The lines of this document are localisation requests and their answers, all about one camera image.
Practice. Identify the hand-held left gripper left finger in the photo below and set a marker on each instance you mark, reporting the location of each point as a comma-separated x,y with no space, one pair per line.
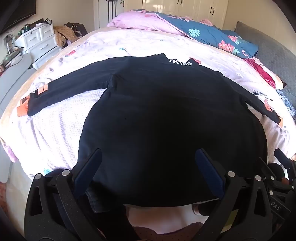
87,170

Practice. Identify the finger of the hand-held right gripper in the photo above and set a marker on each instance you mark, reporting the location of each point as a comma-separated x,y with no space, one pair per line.
283,162
267,170

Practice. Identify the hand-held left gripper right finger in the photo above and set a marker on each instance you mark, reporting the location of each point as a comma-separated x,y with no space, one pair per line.
209,172

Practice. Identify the black sweater with orange patches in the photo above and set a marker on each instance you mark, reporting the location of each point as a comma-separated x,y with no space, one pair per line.
161,115

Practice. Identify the blue patterned pillow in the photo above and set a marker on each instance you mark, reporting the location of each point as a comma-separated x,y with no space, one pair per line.
288,102

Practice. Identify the person's maroon clothing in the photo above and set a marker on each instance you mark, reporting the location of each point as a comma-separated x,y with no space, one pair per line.
161,233

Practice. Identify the red floral pillow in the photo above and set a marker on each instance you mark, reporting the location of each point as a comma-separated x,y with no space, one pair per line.
263,69

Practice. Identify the grey padded headboard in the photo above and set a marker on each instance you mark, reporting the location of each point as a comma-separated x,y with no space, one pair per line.
272,51

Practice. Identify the grey rounded board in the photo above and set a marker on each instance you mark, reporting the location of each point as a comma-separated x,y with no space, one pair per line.
13,78

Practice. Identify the pink printed bed sheet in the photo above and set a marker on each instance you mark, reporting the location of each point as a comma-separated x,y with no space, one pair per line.
138,44

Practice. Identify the white drawer cabinet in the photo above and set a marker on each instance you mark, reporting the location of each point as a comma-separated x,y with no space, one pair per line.
37,44

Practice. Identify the brown knit cloth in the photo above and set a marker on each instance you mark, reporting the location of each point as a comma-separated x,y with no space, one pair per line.
63,36

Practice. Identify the blue floral pink comforter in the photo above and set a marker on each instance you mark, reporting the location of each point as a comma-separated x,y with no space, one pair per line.
208,34

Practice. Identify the black bag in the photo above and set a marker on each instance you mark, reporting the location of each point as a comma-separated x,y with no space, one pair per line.
77,29

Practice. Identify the black box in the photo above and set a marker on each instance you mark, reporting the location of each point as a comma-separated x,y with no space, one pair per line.
40,22

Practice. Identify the white wardrobe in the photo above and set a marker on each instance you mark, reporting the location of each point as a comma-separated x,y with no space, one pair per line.
175,9

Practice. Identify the black television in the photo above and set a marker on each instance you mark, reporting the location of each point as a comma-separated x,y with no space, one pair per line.
13,11

